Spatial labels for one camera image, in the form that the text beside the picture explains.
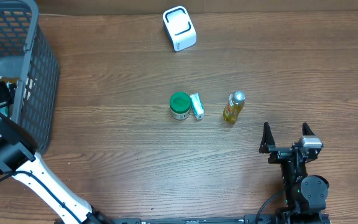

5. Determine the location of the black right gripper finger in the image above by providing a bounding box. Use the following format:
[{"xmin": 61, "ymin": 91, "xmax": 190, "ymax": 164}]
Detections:
[
  {"xmin": 259, "ymin": 122, "xmax": 275, "ymax": 154},
  {"xmin": 302, "ymin": 123, "xmax": 314, "ymax": 136}
]

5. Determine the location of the yellow oil bottle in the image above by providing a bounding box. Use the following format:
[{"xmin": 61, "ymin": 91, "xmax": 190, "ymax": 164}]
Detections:
[{"xmin": 223, "ymin": 90, "xmax": 246, "ymax": 124}]

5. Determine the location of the green freshening pouch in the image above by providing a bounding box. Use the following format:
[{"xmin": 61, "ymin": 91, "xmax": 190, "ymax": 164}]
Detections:
[{"xmin": 190, "ymin": 93, "xmax": 204, "ymax": 119}]

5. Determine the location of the green lid jar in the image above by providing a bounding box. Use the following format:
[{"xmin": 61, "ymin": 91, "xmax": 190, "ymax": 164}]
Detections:
[{"xmin": 170, "ymin": 92, "xmax": 191, "ymax": 120}]

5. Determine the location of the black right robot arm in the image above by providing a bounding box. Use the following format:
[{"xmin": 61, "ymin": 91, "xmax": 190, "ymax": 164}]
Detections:
[{"xmin": 255, "ymin": 122, "xmax": 330, "ymax": 223}]

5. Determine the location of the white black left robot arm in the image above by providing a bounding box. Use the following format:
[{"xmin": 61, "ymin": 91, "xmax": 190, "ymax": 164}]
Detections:
[{"xmin": 0, "ymin": 82, "xmax": 112, "ymax": 223}]

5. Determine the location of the white barcode scanner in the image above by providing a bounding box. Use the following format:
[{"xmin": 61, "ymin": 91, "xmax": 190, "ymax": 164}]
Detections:
[{"xmin": 162, "ymin": 6, "xmax": 197, "ymax": 52}]

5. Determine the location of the dark grey plastic basket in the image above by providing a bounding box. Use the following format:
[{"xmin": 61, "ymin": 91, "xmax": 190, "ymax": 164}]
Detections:
[{"xmin": 0, "ymin": 1, "xmax": 60, "ymax": 154}]

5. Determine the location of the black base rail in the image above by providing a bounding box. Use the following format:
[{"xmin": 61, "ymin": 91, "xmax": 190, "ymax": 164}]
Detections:
[{"xmin": 54, "ymin": 213, "xmax": 332, "ymax": 224}]

